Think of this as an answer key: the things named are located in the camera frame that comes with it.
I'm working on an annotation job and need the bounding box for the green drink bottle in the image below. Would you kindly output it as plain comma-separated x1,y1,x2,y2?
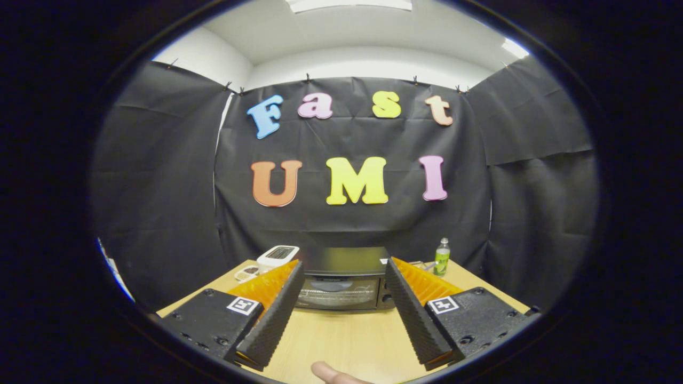
433,238,451,277

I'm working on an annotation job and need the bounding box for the white slot toaster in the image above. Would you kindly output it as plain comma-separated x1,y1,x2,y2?
256,245,300,274

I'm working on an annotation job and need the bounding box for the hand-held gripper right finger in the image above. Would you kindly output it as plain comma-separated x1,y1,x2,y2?
384,257,534,371

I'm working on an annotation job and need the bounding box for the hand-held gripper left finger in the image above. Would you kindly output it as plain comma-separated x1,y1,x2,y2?
159,260,306,372

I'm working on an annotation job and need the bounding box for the black toaster oven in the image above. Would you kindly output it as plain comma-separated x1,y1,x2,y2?
295,246,396,311

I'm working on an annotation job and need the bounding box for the ceiling light panel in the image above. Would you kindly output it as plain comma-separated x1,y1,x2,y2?
501,37,530,59

